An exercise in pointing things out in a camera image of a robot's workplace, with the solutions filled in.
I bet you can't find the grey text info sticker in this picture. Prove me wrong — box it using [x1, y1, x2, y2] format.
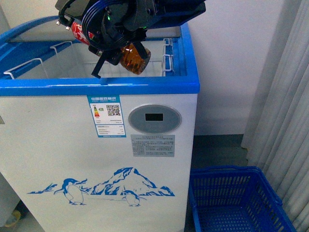
[131, 134, 175, 158]

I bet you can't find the white vertical curtain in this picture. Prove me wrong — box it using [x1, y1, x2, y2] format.
[241, 0, 309, 232]

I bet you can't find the yellow fridge caster wheel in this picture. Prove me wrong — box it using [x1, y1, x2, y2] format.
[4, 210, 21, 228]

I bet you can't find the blue plastic shopping basket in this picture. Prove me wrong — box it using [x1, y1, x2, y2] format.
[189, 166, 295, 232]

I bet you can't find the iced tea bottle red label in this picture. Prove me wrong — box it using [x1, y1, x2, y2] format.
[71, 22, 151, 75]

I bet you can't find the white wire freezer basket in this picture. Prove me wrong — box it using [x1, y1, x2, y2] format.
[3, 37, 175, 80]

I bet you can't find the white chest freezer blue rim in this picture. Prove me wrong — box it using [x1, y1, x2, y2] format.
[0, 16, 199, 232]

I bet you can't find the grey oval control panel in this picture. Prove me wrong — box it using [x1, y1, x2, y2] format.
[128, 104, 182, 134]

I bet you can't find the blue energy label sticker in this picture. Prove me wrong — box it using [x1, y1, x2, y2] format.
[87, 95, 126, 138]

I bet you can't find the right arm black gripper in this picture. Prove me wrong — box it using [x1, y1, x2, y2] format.
[81, 0, 159, 78]

